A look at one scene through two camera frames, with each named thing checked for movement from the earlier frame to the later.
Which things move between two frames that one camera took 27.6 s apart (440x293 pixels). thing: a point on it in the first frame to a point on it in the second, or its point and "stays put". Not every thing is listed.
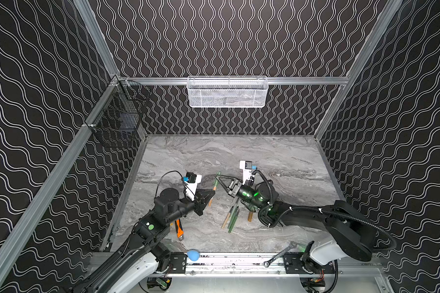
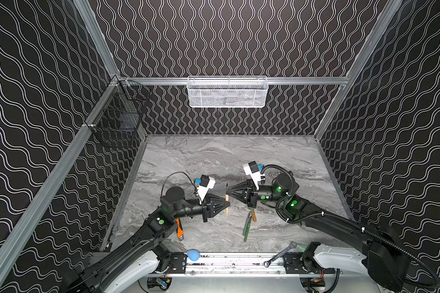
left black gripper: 199,204 to 207,209
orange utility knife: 179,229 stays put
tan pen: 227,217 to 227,198
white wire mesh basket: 227,91 stays put
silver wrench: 293,245 stays put
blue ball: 193,254 stays put
